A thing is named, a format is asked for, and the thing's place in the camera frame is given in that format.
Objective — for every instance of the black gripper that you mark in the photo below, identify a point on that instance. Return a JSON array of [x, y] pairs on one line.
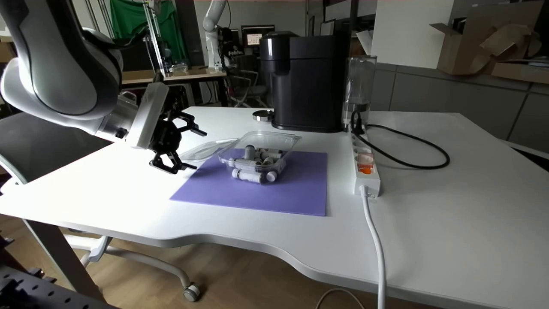
[[165, 135]]

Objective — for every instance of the round metal disc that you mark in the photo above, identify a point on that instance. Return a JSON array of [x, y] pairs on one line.
[[263, 115]]

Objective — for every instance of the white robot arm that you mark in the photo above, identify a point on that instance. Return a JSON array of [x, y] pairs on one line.
[[57, 62]]

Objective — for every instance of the white wheeled table base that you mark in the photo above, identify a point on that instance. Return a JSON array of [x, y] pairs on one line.
[[143, 259]]

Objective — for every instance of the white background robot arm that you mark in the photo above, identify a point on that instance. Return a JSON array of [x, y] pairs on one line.
[[215, 27]]

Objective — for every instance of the grey table leg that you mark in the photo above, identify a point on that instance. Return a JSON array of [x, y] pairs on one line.
[[62, 257]]

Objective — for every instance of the white power strip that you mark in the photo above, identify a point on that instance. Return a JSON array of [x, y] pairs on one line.
[[366, 163]]

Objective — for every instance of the purple mat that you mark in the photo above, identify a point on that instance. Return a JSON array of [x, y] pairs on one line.
[[297, 194]]

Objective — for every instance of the clear plastic container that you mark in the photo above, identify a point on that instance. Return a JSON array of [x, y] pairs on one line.
[[275, 139]]

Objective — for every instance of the small white paint bottle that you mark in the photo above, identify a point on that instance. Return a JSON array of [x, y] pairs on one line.
[[275, 173], [249, 151], [251, 175], [270, 154], [239, 165]]

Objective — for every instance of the black coffee machine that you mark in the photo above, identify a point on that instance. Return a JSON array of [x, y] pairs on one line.
[[302, 79]]

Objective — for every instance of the green cloth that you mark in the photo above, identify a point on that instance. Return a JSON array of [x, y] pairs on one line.
[[146, 27]]

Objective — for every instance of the black perforated board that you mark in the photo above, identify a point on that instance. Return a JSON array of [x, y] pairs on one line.
[[40, 292]]

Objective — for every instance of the computer monitor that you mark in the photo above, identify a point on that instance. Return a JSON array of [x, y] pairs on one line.
[[256, 36]]

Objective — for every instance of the brown cardboard box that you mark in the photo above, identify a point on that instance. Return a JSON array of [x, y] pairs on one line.
[[486, 39]]

